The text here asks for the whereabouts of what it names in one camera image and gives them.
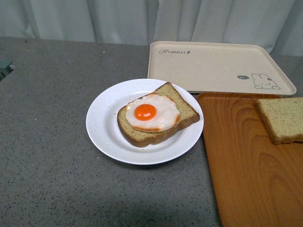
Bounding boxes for white round plate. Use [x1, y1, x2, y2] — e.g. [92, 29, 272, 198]
[86, 79, 204, 165]

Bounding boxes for bread slice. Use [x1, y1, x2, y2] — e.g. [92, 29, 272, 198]
[256, 97, 303, 145]
[117, 82, 201, 147]

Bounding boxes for fried egg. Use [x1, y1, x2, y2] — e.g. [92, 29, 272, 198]
[126, 93, 180, 132]

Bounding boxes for beige rabbit tray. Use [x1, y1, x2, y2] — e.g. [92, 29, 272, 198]
[148, 41, 296, 96]

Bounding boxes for brown wooden tray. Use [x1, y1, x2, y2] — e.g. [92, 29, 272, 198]
[197, 93, 303, 227]

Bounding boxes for grey-white curtain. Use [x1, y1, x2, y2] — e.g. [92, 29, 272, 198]
[0, 0, 303, 56]

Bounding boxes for teal dish rack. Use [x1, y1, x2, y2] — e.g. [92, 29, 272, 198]
[0, 60, 15, 81]

